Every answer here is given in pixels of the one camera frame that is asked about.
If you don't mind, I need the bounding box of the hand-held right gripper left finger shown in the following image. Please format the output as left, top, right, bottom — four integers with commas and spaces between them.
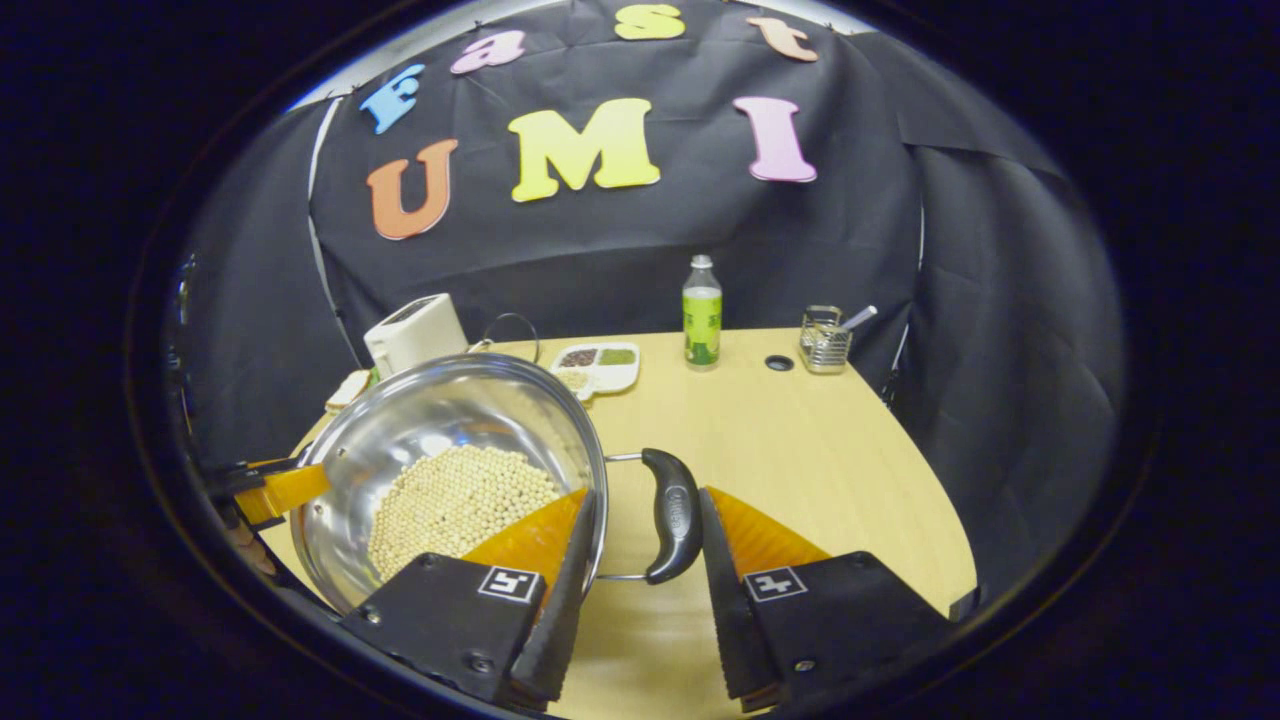
340, 488, 598, 713

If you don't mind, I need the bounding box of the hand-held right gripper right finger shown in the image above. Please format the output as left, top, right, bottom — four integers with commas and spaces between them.
698, 487, 956, 713

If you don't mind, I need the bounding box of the stainless steel pot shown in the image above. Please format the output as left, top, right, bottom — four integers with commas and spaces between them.
290, 352, 704, 616

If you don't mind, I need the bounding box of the slice of bread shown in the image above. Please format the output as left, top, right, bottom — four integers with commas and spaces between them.
325, 370, 373, 413

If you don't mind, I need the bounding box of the pile of beige beans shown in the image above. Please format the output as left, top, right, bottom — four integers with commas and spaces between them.
367, 445, 564, 583

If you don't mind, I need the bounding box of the white toaster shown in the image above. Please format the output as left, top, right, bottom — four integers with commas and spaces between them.
363, 293, 469, 379

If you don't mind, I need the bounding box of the white divided tray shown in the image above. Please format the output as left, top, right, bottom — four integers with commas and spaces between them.
549, 343, 641, 402

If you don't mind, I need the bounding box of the green label bottle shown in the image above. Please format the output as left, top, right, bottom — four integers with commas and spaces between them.
683, 254, 723, 370

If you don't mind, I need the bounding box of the black backdrop cloth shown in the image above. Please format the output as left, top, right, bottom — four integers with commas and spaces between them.
175, 0, 1131, 601

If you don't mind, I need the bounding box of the black power cable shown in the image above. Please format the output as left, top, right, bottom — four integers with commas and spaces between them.
483, 313, 542, 364

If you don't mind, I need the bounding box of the metal wire rack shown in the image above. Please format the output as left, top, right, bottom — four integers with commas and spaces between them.
799, 305, 853, 375

